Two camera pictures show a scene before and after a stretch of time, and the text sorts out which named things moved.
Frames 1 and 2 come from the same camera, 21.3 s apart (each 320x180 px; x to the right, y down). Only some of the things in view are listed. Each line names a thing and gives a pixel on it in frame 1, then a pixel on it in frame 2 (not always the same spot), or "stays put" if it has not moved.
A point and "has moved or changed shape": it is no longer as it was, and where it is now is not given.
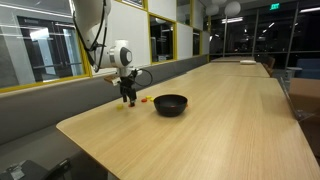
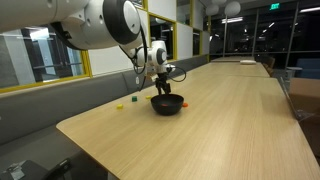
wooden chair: [269, 67] stays put
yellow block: [119, 107] stays put
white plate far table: [248, 62] stays put
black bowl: [170, 105] has moved or changed shape
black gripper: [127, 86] → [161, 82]
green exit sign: [274, 6] stays put
